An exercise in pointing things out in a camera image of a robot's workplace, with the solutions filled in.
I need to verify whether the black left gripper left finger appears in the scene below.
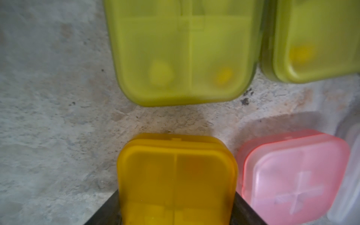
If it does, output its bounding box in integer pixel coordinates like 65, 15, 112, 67
84, 190, 122, 225

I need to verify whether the green pillbox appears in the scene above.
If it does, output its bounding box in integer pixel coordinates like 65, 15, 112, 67
104, 1, 269, 107
260, 1, 360, 83

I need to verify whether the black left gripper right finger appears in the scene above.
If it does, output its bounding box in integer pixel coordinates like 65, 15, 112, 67
230, 192, 267, 225

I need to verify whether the pink pillbox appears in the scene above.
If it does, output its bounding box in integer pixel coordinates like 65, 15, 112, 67
236, 130, 350, 225

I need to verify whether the clear pillbox white tray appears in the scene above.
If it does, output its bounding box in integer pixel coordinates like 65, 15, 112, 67
327, 114, 360, 225

